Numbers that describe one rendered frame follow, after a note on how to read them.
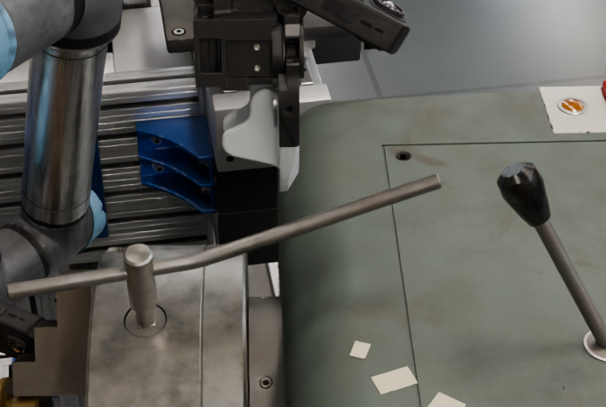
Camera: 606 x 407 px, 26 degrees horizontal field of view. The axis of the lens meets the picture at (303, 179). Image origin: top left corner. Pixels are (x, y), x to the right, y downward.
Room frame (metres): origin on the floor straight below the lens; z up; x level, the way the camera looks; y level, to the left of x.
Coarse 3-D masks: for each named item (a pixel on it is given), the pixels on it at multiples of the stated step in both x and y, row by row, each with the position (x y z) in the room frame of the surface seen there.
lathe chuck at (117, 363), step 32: (160, 256) 0.84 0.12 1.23; (96, 288) 0.79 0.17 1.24; (160, 288) 0.79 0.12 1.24; (192, 288) 0.79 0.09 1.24; (96, 320) 0.76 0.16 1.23; (192, 320) 0.76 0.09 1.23; (96, 352) 0.73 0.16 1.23; (128, 352) 0.73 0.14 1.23; (160, 352) 0.73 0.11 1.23; (192, 352) 0.73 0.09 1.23; (96, 384) 0.70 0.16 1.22; (128, 384) 0.70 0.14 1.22; (160, 384) 0.70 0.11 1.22; (192, 384) 0.70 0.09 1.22
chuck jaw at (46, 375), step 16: (64, 272) 0.86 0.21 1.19; (80, 288) 0.84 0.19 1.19; (64, 304) 0.83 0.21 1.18; (80, 304) 0.83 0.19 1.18; (48, 320) 0.85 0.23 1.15; (64, 320) 0.82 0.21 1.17; (80, 320) 0.82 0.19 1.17; (48, 336) 0.81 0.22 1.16; (64, 336) 0.81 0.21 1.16; (80, 336) 0.81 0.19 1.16; (48, 352) 0.81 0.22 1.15; (64, 352) 0.81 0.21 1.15; (80, 352) 0.81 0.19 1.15; (16, 368) 0.80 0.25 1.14; (32, 368) 0.80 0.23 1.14; (48, 368) 0.80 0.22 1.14; (64, 368) 0.80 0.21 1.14; (80, 368) 0.80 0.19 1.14; (16, 384) 0.79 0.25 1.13; (32, 384) 0.79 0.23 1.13; (48, 384) 0.79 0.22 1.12; (64, 384) 0.79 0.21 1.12; (80, 384) 0.79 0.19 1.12
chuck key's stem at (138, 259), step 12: (132, 252) 0.74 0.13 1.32; (144, 252) 0.74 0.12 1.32; (132, 264) 0.73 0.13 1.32; (144, 264) 0.73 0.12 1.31; (132, 276) 0.73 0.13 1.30; (144, 276) 0.73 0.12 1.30; (132, 288) 0.74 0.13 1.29; (144, 288) 0.74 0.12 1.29; (132, 300) 0.74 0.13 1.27; (144, 300) 0.74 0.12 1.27; (156, 300) 0.75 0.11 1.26; (144, 312) 0.74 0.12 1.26; (144, 324) 0.75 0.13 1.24
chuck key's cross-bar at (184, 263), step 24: (384, 192) 0.78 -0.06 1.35; (408, 192) 0.78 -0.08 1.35; (312, 216) 0.77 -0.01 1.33; (336, 216) 0.77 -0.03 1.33; (240, 240) 0.76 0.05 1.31; (264, 240) 0.76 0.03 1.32; (168, 264) 0.75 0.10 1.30; (192, 264) 0.75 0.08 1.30; (24, 288) 0.72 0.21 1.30; (48, 288) 0.72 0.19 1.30; (72, 288) 0.73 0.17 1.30
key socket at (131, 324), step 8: (128, 312) 0.77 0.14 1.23; (160, 312) 0.76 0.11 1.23; (128, 320) 0.76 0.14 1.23; (160, 320) 0.76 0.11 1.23; (128, 328) 0.75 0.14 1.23; (136, 328) 0.75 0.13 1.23; (144, 328) 0.75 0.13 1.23; (152, 328) 0.75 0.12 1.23; (160, 328) 0.75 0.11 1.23; (136, 336) 0.74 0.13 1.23; (144, 336) 0.74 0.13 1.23; (152, 336) 0.74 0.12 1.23
